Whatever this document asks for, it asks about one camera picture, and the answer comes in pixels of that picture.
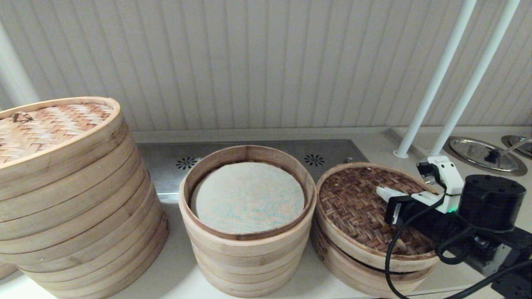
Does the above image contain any dark woven bamboo steamer lid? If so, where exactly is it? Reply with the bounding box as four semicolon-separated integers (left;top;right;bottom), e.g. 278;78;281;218
315;162;440;272

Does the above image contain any round stainless steel pot lid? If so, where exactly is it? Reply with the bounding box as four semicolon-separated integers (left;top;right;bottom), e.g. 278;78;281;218
501;135;532;160
443;136;528;177

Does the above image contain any single bamboo steamer tray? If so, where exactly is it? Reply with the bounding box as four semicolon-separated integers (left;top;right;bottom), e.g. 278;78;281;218
310;220;433;298

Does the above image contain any white round steamer liner cloth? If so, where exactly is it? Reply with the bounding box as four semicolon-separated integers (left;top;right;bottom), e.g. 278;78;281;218
191;161;306;235

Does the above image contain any narrow bamboo steamer stack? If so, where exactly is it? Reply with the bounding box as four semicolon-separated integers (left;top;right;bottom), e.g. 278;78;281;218
179;145;317;298

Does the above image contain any tall wide bamboo steamer stack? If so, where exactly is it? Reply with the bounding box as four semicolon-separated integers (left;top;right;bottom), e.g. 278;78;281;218
0;133;170;299

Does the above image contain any light woven bamboo steamer lid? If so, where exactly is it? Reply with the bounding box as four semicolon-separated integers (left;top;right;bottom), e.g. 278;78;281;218
0;97;135;200

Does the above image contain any white metal pole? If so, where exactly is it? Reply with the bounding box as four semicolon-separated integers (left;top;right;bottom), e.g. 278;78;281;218
429;0;521;158
393;0;478;159

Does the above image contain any stainless steel steam plate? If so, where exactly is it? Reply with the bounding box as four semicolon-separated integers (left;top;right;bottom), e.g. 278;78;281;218
137;139;370;204

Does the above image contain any thick white pipe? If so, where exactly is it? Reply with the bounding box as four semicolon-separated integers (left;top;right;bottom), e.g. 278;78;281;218
0;23;42;106

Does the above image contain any short looped black cable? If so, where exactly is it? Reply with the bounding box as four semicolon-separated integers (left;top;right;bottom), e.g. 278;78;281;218
436;226;472;265

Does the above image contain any long black cable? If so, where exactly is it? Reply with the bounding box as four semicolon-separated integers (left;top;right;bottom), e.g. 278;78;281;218
384;189;532;299

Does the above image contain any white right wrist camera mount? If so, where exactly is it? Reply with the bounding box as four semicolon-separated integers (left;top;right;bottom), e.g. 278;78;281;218
417;156;465;213

